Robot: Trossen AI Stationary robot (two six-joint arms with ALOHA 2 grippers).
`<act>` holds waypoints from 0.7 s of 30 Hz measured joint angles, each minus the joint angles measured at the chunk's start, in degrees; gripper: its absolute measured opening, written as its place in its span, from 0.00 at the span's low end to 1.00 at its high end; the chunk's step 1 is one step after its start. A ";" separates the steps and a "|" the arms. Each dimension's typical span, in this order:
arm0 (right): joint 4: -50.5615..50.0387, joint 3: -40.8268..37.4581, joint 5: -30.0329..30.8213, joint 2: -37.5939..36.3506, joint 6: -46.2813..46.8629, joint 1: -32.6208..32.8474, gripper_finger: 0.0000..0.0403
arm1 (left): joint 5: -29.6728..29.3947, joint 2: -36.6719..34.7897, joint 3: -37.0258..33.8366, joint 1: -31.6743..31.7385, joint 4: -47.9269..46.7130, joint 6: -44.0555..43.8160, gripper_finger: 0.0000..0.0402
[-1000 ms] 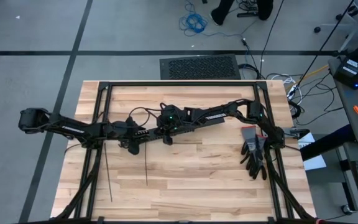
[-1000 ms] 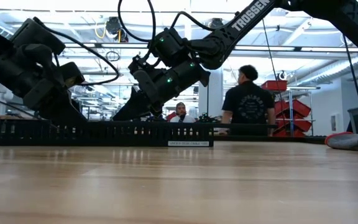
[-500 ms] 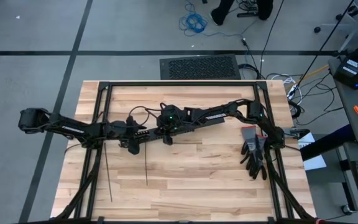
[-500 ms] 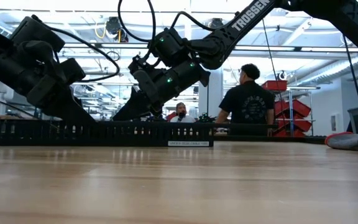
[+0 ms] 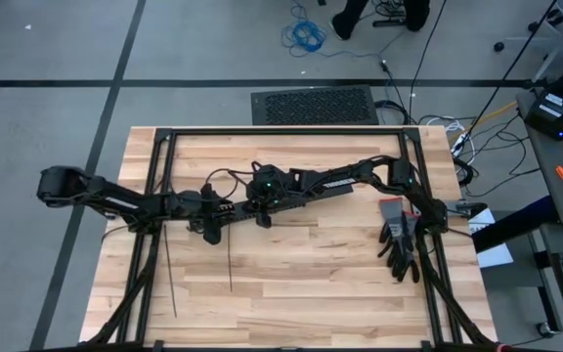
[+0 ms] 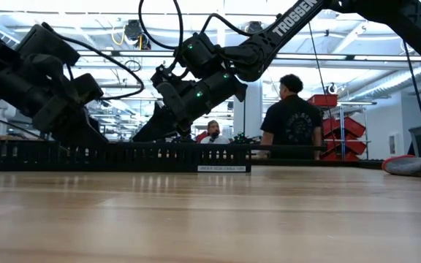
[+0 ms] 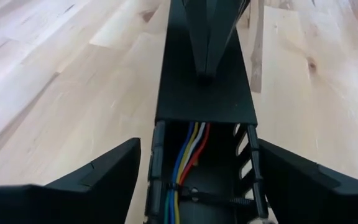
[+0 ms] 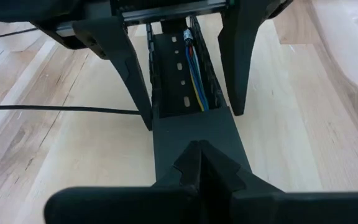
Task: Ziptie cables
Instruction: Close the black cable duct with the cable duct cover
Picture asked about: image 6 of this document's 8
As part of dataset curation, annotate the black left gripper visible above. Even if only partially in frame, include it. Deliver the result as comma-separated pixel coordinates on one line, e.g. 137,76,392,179
31,93,110,145

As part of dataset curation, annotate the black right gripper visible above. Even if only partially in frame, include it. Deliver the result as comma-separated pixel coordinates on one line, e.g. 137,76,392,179
132,81,194,144

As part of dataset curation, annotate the black slotted cable duct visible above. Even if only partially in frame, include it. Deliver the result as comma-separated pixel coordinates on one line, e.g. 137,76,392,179
0,140,252,173

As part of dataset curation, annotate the person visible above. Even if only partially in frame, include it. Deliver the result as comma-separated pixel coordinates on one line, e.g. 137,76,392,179
200,119,231,145
259,74,324,161

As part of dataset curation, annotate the red storage box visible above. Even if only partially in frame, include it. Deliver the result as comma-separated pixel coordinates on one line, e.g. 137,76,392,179
307,94,339,108

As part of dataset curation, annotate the metal storage rack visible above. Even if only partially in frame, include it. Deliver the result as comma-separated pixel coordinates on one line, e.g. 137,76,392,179
336,101,378,161

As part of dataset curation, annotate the red storage bin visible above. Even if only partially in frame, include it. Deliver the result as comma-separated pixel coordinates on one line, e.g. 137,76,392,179
322,139,368,156
322,151,360,162
322,116,367,139

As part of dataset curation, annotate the grey and red cloth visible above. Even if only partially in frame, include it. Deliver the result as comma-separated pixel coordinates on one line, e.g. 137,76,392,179
382,154,421,182

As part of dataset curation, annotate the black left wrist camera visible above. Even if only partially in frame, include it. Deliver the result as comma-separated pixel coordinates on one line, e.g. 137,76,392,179
70,72,105,104

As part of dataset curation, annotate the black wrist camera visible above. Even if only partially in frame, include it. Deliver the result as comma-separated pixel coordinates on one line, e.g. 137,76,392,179
150,64,186,88
70,72,105,104

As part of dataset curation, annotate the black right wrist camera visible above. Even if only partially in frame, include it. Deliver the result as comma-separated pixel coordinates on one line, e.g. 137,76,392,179
150,64,186,88

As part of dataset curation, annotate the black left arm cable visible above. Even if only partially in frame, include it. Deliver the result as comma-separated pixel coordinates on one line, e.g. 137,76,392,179
51,31,145,102

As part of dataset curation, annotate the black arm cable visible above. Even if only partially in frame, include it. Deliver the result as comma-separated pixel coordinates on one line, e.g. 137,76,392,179
51,31,145,102
138,0,256,72

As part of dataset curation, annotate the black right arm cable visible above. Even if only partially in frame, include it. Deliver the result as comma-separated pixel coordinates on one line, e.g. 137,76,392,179
138,0,256,72

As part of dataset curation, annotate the thin black cable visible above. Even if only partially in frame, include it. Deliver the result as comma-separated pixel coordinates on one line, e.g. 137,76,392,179
307,21,338,147

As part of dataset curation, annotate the black aluminium table frame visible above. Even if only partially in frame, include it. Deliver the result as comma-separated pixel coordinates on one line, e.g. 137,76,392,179
0,155,384,169

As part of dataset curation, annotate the silver ventilation duct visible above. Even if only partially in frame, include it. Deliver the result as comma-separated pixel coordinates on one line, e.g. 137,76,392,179
349,64,421,102

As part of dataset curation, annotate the slanted black cable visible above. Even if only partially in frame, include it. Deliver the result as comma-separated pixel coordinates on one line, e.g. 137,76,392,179
402,39,421,156

